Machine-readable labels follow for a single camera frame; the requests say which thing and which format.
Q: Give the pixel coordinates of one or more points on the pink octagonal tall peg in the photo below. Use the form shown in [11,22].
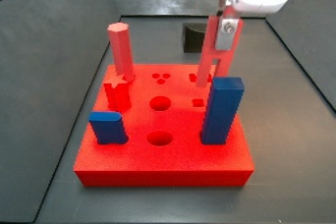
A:
[119,37]

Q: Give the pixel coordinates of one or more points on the tall blue rectangular peg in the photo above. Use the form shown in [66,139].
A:
[226,94]

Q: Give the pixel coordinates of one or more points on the short blue rounded peg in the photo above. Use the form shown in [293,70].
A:
[109,127]

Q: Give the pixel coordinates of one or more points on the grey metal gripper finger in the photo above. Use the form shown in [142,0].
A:
[227,28]

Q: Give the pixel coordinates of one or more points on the red peg board block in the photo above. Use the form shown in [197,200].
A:
[165,155]

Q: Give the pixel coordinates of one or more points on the black curved holder stand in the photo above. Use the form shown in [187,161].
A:
[194,36]

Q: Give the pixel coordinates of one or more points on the red star-shaped peg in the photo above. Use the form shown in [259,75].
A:
[117,91]

